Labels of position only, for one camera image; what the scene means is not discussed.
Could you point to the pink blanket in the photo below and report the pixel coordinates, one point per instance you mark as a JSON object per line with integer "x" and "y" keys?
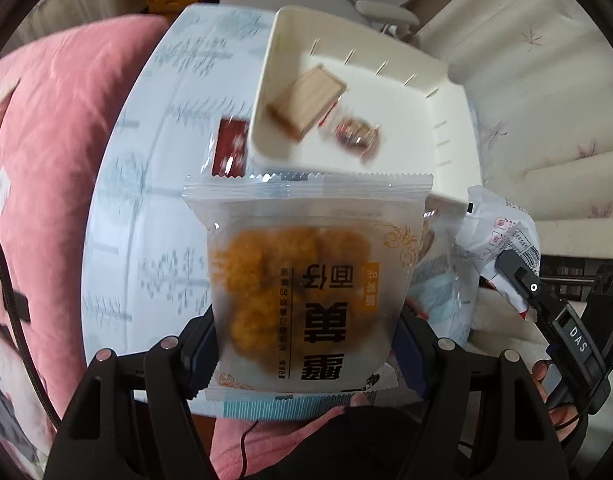
{"x": 51, "y": 160}

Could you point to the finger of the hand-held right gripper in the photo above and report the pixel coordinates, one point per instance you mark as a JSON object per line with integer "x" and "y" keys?
{"x": 529, "y": 285}

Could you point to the cream plastic basket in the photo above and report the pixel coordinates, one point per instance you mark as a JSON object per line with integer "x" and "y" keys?
{"x": 396, "y": 125}

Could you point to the person's right hand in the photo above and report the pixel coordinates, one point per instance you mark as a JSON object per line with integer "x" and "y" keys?
{"x": 541, "y": 375}

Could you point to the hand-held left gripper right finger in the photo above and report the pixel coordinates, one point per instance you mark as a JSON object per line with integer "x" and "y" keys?
{"x": 411, "y": 355}

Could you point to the white and red snack packet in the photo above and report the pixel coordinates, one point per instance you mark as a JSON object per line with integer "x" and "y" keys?
{"x": 496, "y": 225}

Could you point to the cream floral sofa cover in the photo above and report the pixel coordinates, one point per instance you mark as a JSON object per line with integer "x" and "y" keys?
{"x": 536, "y": 110}

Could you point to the small red round snack packet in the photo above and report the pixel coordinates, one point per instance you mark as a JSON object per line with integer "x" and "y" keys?
{"x": 354, "y": 132}

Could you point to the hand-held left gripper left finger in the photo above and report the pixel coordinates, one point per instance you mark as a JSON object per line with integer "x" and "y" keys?
{"x": 204, "y": 355}

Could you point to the frosted packet of orange snack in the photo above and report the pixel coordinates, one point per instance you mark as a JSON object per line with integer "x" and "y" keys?
{"x": 296, "y": 270}

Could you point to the dark furniture rail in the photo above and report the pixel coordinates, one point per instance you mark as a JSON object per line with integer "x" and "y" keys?
{"x": 561, "y": 270}

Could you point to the tan wafer biscuit packet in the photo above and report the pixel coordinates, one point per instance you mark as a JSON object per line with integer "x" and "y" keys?
{"x": 301, "y": 100}

